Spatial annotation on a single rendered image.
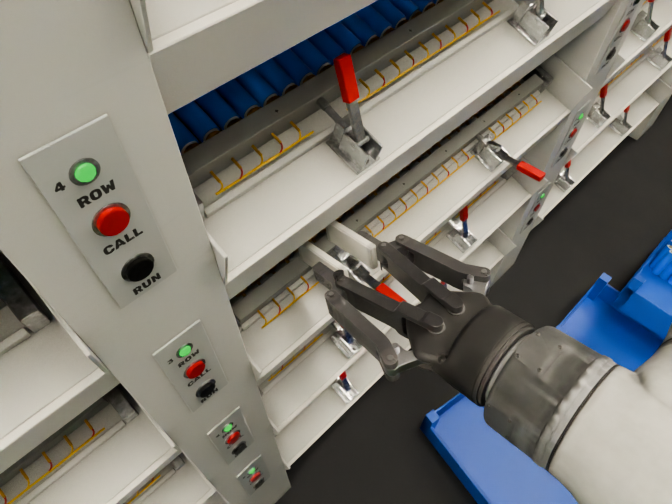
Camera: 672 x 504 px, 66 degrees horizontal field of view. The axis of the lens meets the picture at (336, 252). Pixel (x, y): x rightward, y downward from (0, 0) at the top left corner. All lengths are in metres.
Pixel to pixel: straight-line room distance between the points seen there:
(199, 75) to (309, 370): 0.53
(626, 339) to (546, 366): 0.90
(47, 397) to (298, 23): 0.27
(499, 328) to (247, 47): 0.26
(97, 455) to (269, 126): 0.34
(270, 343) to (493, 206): 0.52
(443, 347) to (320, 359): 0.35
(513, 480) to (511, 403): 0.70
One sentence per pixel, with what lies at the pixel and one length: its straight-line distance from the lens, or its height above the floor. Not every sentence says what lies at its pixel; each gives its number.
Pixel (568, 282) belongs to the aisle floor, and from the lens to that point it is 1.31.
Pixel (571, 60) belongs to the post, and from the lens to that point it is 0.85.
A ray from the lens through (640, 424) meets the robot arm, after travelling 0.37.
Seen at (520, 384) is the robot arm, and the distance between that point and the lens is 0.38.
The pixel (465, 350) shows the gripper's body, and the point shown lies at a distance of 0.40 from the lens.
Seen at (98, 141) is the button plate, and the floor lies 0.86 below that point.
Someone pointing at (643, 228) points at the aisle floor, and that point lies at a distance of 1.50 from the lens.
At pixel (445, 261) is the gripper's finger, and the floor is 0.63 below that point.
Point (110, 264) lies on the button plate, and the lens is 0.30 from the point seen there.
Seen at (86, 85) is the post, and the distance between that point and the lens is 0.24.
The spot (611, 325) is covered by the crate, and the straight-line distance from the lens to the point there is 1.29.
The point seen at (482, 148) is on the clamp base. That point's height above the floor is 0.53.
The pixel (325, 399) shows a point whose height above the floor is 0.14.
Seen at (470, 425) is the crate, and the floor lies 0.00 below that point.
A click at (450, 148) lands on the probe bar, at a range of 0.70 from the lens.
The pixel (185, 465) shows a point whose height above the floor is 0.33.
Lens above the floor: 1.01
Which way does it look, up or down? 55 degrees down
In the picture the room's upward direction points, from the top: straight up
